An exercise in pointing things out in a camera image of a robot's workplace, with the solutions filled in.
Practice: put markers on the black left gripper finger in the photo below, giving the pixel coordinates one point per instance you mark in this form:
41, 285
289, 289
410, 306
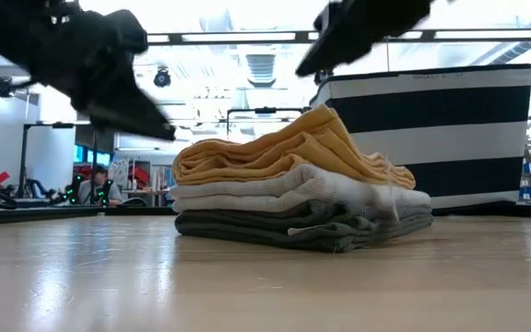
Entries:
132, 124
145, 108

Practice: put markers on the white towel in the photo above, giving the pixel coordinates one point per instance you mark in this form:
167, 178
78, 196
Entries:
293, 189

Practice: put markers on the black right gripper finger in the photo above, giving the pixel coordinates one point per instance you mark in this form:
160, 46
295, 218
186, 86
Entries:
339, 46

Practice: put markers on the navy white striped fabric bin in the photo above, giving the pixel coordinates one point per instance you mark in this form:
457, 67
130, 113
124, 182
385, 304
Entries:
454, 143

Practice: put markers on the black background robot arm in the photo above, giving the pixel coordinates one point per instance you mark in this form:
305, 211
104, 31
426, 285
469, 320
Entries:
69, 191

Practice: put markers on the black round lamp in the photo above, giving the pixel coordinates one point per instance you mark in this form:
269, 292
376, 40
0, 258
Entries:
161, 77
3, 87

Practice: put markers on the blue lit monitor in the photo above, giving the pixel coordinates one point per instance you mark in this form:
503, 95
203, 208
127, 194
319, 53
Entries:
102, 158

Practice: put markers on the orange towel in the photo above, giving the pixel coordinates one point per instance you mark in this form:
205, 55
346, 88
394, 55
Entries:
270, 157

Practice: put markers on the person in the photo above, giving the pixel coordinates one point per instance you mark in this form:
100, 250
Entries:
97, 186

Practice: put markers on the grey kitchen towel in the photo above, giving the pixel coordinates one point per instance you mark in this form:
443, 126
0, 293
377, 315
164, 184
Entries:
270, 230

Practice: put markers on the black thin metal stand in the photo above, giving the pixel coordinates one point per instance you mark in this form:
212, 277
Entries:
265, 110

